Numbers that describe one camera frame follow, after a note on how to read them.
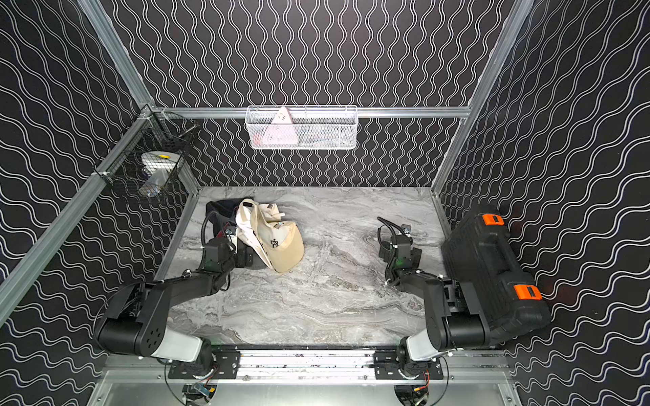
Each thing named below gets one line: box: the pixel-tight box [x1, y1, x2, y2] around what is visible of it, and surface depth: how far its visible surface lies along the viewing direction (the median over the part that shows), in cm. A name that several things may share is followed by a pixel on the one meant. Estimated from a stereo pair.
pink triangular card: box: [262, 106, 298, 145], surface depth 92 cm
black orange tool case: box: [442, 203, 552, 346], surface depth 71 cm
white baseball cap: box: [235, 198, 271, 267], surface depth 89 cm
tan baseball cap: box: [250, 203, 305, 275], surface depth 97 cm
